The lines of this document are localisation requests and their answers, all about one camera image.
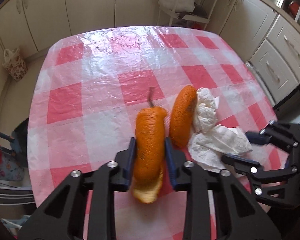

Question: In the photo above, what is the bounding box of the white paper napkin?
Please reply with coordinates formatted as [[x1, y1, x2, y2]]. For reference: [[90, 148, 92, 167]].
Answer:
[[188, 125, 253, 173]]

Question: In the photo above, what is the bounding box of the orange peel long piece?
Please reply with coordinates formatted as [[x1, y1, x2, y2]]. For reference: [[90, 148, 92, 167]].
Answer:
[[169, 85, 197, 148]]

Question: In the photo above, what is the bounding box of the small white tissue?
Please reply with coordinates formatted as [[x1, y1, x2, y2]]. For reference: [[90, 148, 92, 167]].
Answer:
[[193, 87, 219, 133]]

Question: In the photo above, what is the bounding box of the pink checkered plastic tablecloth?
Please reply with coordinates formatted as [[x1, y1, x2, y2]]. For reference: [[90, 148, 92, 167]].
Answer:
[[27, 25, 289, 240]]

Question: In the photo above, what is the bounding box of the floral bag on floor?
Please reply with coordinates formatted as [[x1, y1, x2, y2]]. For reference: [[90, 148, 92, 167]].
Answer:
[[2, 48, 28, 81]]

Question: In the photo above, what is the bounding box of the white tiered storage rack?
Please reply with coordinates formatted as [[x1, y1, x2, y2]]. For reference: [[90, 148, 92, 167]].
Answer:
[[157, 0, 218, 30]]

